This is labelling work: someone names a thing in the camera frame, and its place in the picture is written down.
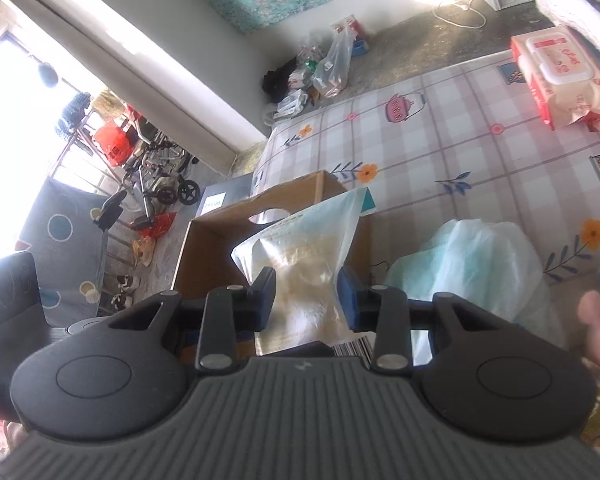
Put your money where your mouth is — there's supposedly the white power cable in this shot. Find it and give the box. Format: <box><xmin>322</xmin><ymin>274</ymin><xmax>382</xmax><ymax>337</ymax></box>
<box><xmin>432</xmin><ymin>0</ymin><xmax>488</xmax><ymax>28</ymax></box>

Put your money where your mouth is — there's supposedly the white plaid-stitched blanket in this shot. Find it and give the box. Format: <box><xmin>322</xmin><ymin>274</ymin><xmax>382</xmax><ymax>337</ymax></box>
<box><xmin>535</xmin><ymin>0</ymin><xmax>600</xmax><ymax>83</ymax></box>

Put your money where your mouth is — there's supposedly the yellow hanging towel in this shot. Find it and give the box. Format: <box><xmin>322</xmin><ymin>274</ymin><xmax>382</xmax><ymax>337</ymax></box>
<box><xmin>90</xmin><ymin>91</ymin><xmax>126</xmax><ymax>121</ymax></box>

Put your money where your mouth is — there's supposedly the brown cardboard box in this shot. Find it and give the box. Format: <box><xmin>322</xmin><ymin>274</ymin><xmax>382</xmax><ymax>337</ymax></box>
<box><xmin>171</xmin><ymin>170</ymin><xmax>381</xmax><ymax>356</ymax></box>

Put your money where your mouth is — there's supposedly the black cloth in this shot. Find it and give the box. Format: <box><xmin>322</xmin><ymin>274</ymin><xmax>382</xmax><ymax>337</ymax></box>
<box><xmin>261</xmin><ymin>57</ymin><xmax>301</xmax><ymax>103</ymax></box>

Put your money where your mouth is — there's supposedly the grey case with label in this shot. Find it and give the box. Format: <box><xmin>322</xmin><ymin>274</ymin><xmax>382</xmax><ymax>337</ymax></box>
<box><xmin>195</xmin><ymin>172</ymin><xmax>255</xmax><ymax>221</ymax></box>

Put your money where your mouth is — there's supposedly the clear plastic bag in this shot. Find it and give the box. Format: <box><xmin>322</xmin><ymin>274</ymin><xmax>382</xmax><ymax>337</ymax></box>
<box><xmin>312</xmin><ymin>25</ymin><xmax>356</xmax><ymax>98</ymax></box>

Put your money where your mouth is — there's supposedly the dark hanging pouch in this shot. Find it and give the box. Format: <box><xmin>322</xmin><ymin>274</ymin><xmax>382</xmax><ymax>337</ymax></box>
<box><xmin>36</xmin><ymin>60</ymin><xmax>61</xmax><ymax>87</ymax></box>

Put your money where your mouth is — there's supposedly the red white plastic bag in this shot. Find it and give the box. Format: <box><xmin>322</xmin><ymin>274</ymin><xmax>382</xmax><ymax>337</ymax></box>
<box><xmin>332</xmin><ymin>12</ymin><xmax>366</xmax><ymax>41</ymax></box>

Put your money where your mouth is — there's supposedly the folded wheelchair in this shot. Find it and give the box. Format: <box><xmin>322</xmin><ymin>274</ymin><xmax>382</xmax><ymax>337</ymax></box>
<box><xmin>120</xmin><ymin>120</ymin><xmax>201</xmax><ymax>206</ymax></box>

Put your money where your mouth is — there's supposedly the clear bag with white cloth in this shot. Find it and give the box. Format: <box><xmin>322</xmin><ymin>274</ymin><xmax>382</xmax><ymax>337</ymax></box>
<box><xmin>230</xmin><ymin>187</ymin><xmax>376</xmax><ymax>361</ymax></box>

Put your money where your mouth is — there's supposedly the white curtain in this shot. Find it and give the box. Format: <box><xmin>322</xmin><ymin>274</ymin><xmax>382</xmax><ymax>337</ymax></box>
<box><xmin>0</xmin><ymin>0</ymin><xmax>271</xmax><ymax>153</ymax></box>

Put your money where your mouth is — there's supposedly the grey circle print chair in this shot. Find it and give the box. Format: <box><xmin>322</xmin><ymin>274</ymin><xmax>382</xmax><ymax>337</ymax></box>
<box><xmin>17</xmin><ymin>177</ymin><xmax>111</xmax><ymax>328</ymax></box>

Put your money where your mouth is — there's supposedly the checkered printed mat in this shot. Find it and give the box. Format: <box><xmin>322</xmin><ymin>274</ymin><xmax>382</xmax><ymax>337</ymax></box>
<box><xmin>252</xmin><ymin>55</ymin><xmax>600</xmax><ymax>361</ymax></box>

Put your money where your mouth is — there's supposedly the pink wet wipes pack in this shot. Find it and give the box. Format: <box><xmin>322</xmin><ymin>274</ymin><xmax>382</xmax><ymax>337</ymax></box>
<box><xmin>510</xmin><ymin>25</ymin><xmax>600</xmax><ymax>133</ymax></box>

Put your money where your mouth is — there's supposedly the blue hanging garment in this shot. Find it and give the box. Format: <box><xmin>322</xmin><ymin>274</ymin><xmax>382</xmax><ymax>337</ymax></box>
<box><xmin>55</xmin><ymin>91</ymin><xmax>93</xmax><ymax>133</ymax></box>

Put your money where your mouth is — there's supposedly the tied translucent plastic bag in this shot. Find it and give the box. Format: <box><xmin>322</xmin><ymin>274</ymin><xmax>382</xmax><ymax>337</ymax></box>
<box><xmin>382</xmin><ymin>217</ymin><xmax>568</xmax><ymax>366</ymax></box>

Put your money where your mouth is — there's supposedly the red cloth on floor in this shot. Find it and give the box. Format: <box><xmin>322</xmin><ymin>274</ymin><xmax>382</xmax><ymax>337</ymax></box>
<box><xmin>140</xmin><ymin>212</ymin><xmax>178</xmax><ymax>238</ymax></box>

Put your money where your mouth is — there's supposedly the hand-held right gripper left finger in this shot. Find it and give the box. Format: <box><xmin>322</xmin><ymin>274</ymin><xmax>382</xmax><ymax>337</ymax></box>
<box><xmin>107</xmin><ymin>266</ymin><xmax>277</xmax><ymax>374</ymax></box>

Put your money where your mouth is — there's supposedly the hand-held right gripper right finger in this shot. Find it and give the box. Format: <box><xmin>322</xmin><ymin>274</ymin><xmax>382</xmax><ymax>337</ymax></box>
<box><xmin>337</xmin><ymin>265</ymin><xmax>496</xmax><ymax>374</ymax></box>

